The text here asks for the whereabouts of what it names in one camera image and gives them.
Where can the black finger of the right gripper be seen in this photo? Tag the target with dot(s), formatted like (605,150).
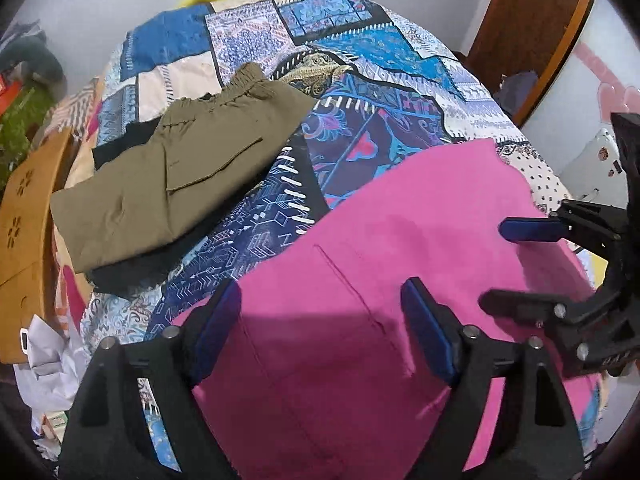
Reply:
(534,308)

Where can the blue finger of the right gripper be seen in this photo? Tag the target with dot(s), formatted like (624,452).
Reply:
(536,230)

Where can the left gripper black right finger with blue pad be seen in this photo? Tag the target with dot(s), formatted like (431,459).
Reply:
(507,415)

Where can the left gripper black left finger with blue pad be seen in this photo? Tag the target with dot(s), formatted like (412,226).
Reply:
(107,436)

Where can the pink pants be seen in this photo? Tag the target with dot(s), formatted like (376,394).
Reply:
(320,378)

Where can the white crumpled paper bag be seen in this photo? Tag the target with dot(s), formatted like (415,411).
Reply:
(49,380)

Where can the white sewing machine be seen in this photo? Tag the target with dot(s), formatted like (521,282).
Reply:
(596,174)

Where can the blue patchwork bedspread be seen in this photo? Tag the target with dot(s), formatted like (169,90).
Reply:
(385,89)

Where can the brown wooden door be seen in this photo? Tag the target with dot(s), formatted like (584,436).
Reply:
(513,49)

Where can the brown cardboard box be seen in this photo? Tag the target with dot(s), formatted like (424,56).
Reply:
(28,275)

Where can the olive green folded pants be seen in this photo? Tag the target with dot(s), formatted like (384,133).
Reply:
(201,153)

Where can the green patterned bag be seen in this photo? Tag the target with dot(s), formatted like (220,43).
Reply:
(19,125)

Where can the orange box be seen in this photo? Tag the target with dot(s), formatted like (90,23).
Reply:
(9,91)

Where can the grey neck pillow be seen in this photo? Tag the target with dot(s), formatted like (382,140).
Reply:
(33,60)

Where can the pink heart wall decoration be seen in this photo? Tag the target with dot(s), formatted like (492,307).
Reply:
(612,95)

